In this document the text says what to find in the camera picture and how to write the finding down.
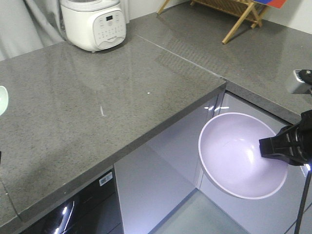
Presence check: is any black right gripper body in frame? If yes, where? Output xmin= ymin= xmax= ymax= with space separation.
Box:
xmin=295 ymin=110 xmax=312 ymax=166

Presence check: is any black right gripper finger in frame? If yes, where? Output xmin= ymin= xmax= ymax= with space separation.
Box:
xmin=259 ymin=125 xmax=299 ymax=166

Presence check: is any purple plastic bowl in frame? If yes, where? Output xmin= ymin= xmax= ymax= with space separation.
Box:
xmin=198 ymin=112 xmax=288 ymax=199

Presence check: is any mint green plastic spoon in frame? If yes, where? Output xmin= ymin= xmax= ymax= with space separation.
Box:
xmin=0 ymin=86 xmax=9 ymax=115

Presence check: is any red blue board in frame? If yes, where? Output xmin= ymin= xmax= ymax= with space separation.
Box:
xmin=254 ymin=0 xmax=286 ymax=9

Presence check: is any wooden folding rack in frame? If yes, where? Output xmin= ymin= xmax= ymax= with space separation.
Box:
xmin=156 ymin=0 xmax=269 ymax=45

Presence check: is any grey cabinet door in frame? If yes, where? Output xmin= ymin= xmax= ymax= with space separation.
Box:
xmin=114 ymin=97 xmax=218 ymax=234

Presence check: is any black built-in dishwasher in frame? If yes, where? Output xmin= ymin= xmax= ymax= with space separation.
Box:
xmin=22 ymin=169 xmax=124 ymax=234

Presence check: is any white rice cooker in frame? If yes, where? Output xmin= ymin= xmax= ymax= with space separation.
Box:
xmin=60 ymin=0 xmax=126 ymax=52

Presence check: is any white curtain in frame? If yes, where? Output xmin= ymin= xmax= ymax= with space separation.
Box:
xmin=0 ymin=0 xmax=65 ymax=61

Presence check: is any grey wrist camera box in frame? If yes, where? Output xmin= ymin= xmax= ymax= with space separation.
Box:
xmin=286 ymin=69 xmax=312 ymax=95

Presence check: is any black cable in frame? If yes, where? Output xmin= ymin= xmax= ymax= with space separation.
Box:
xmin=293 ymin=168 xmax=312 ymax=234

